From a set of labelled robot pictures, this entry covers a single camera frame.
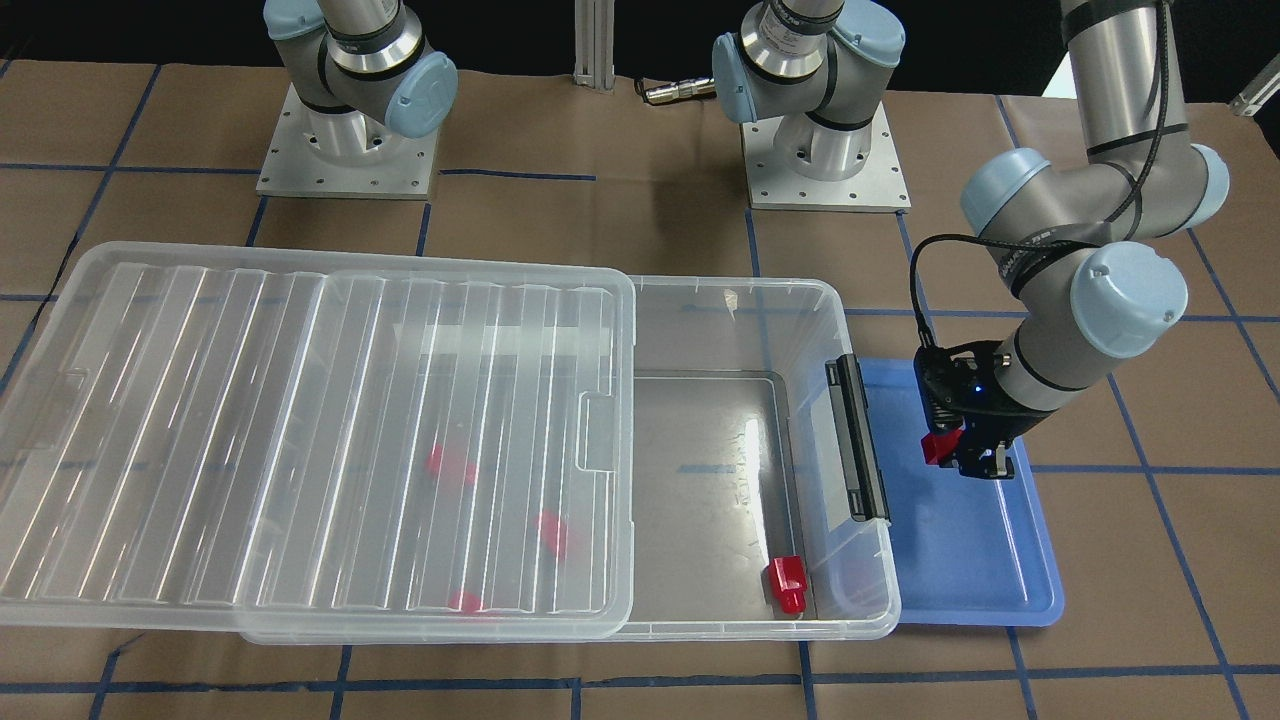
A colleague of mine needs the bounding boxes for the red block with knob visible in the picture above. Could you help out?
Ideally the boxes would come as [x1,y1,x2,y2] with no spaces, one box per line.
[920,427,964,468]

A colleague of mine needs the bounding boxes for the clear plastic box lid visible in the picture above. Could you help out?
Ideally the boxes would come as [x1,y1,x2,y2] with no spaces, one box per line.
[1,242,636,644]

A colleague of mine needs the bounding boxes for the black box latch handle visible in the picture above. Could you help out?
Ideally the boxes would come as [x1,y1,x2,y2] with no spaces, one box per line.
[826,354,891,521]

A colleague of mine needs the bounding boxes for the clear plastic storage box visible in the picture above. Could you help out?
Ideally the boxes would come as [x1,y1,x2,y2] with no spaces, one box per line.
[233,264,900,644]

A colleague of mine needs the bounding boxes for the blue plastic tray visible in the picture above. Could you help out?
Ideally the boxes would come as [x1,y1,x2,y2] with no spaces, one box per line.
[859,357,1065,626]

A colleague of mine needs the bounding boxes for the red block under lid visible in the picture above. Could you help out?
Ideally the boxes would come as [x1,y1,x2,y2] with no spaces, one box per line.
[424,445,477,489]
[534,510,570,562]
[445,589,485,615]

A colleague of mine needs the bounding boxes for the red block near latch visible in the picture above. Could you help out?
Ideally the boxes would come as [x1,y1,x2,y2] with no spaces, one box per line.
[765,555,808,616]

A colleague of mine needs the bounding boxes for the aluminium frame post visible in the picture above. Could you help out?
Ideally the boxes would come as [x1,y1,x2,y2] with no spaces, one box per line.
[572,0,616,94]

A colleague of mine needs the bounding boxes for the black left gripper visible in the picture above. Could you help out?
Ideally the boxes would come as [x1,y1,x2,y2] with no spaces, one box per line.
[916,340,1050,480]

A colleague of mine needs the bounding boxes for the brown paper table cover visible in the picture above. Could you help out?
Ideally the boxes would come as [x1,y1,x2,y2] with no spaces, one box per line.
[0,60,1280,720]

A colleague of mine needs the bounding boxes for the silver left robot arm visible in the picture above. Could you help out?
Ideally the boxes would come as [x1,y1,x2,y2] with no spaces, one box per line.
[909,1,1230,480]

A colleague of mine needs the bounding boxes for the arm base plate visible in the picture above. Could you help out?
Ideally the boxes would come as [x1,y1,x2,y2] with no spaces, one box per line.
[741,104,913,213]
[256,86,440,201]

